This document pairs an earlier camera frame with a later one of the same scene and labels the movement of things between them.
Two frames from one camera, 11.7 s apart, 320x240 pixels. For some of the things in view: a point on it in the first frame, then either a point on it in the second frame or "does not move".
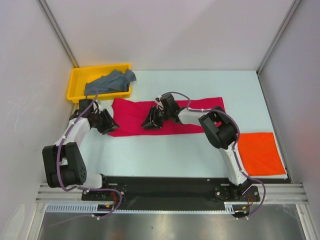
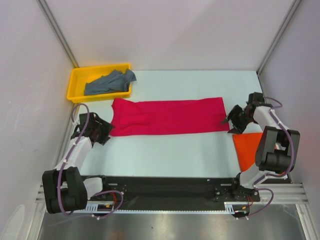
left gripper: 109,122 -> 106,128
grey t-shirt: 115,81 does not move
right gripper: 155,116 -> 238,118
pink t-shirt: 131,114 does not move
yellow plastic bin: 76,93 does not move
